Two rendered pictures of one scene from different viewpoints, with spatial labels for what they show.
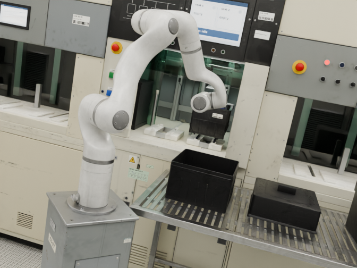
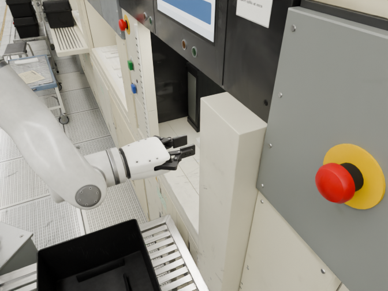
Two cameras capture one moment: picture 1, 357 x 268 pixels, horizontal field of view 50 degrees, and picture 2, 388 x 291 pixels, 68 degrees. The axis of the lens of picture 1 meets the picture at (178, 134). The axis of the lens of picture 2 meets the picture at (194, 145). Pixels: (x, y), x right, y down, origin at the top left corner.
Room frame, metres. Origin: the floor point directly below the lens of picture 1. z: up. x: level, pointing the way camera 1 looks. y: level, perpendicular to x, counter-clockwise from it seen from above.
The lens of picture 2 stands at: (1.68, -0.60, 1.62)
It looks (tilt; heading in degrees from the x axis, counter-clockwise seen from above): 37 degrees down; 54
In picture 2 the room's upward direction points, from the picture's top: straight up
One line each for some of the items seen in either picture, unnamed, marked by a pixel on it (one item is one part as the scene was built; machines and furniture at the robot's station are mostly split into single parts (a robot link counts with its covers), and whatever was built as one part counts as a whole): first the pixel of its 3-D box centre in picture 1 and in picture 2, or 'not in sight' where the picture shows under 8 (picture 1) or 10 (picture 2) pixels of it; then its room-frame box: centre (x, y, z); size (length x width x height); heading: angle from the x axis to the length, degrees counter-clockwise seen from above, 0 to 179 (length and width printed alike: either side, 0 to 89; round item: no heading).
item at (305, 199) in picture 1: (283, 199); not in sight; (1.67, -0.53, 0.83); 0.29 x 0.29 x 0.13; 78
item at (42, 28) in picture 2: not in sight; (34, 44); (2.31, 4.33, 0.24); 0.94 x 0.53 x 0.48; 79
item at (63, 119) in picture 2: not in sight; (37, 89); (1.98, 2.68, 0.24); 0.97 x 0.52 x 0.48; 82
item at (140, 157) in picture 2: not in sight; (142, 157); (1.89, -0.10, 1.19); 0.11 x 0.10 x 0.07; 170
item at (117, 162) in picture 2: not in sight; (116, 164); (1.83, -0.09, 1.19); 0.09 x 0.03 x 0.08; 80
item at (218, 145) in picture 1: (206, 141); not in sight; (2.31, -0.18, 0.89); 0.22 x 0.21 x 0.04; 169
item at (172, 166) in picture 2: not in sight; (162, 162); (1.92, -0.15, 1.19); 0.08 x 0.06 x 0.01; 110
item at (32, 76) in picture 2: not in sight; (28, 76); (1.93, 2.50, 0.47); 0.31 x 0.23 x 0.02; 101
